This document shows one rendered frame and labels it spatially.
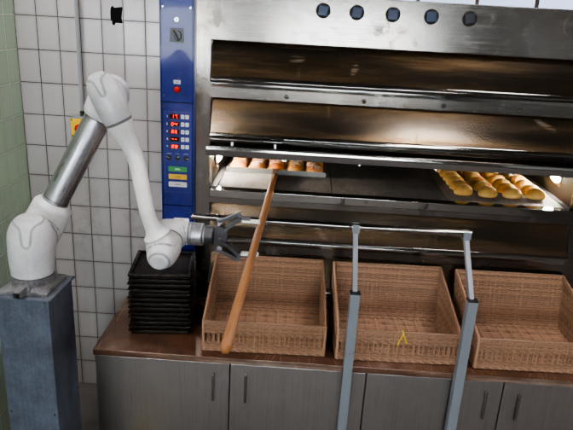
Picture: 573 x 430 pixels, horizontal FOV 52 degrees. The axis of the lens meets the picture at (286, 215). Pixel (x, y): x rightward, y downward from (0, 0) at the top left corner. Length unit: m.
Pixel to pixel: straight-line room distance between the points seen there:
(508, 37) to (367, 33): 0.63
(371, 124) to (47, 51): 1.54
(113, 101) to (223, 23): 0.83
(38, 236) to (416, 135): 1.70
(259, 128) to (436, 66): 0.86
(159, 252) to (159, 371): 0.80
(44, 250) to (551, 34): 2.30
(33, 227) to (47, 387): 0.63
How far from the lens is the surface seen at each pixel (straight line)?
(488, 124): 2.96
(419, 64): 2.85
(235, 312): 1.73
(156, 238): 2.15
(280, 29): 2.78
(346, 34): 2.79
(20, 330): 2.42
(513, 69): 2.96
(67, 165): 2.41
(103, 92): 2.17
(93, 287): 3.30
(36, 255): 2.30
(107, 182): 3.06
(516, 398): 2.91
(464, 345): 2.63
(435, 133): 2.89
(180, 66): 2.82
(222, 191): 2.93
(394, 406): 2.81
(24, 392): 2.57
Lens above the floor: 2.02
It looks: 19 degrees down
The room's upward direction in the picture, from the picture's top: 3 degrees clockwise
